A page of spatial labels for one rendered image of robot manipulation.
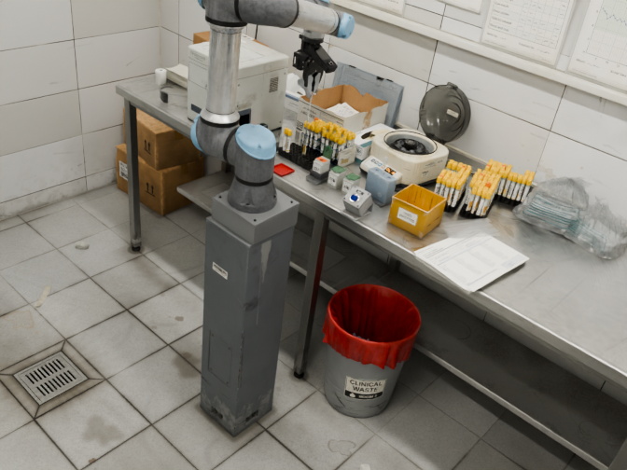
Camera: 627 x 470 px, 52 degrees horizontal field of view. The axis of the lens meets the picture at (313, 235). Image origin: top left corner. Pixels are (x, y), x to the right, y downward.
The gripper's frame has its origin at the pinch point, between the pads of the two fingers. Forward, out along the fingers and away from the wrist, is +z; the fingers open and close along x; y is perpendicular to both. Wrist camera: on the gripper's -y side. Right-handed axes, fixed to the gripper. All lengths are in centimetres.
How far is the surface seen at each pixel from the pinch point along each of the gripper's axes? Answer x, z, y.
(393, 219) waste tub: 8, 24, -49
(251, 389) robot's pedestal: 46, 92, -30
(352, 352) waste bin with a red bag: 17, 77, -50
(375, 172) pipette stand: -0.1, 15.9, -33.0
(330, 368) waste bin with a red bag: 15, 94, -40
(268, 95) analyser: -3.8, 10.0, 24.9
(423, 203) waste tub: -5, 21, -51
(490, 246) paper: -6, 24, -77
